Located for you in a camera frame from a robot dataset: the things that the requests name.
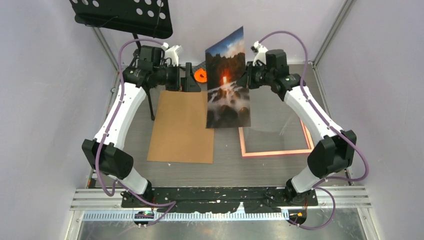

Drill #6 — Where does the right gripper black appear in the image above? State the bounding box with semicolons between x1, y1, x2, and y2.
236;61;275;90

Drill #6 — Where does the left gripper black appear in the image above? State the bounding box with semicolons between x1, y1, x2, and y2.
153;62;201;92

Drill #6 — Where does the landscape sunset photo print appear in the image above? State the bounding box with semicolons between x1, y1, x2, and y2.
205;26;251;129

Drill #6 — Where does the brown cardboard backing board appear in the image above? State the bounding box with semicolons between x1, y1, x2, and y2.
147;90;214;164

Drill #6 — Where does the transparent acrylic sheet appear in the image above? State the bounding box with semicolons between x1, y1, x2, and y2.
243;86;308;155

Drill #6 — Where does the pink wooden picture frame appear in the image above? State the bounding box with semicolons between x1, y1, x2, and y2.
238;120;314;158

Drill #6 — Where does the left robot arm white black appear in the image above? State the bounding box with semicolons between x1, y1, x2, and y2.
81;44;201;207

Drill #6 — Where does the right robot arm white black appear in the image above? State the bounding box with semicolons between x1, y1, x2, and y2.
237;46;357;205

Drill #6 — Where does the orange tape dispenser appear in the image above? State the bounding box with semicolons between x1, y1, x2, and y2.
194;67;208;84

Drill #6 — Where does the black music stand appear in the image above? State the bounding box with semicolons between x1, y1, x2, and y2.
71;0;173;121

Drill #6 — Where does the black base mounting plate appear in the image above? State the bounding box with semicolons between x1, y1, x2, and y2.
120;186;319;215

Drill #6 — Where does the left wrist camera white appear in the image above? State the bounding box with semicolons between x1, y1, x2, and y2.
161;42;183;66

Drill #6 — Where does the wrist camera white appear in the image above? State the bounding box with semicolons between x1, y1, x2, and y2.
161;42;183;66
250;41;268;66

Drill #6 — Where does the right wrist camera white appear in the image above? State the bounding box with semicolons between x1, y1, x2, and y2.
250;41;268;66

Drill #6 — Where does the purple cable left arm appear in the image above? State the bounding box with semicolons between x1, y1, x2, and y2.
94;38;178;228

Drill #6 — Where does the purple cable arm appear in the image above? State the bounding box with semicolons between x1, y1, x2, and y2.
256;30;371;231
94;38;178;228

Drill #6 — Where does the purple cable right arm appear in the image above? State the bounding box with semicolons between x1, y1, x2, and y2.
256;30;371;231

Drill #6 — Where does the aluminium rail front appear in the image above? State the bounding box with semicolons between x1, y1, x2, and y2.
70;186;372;222

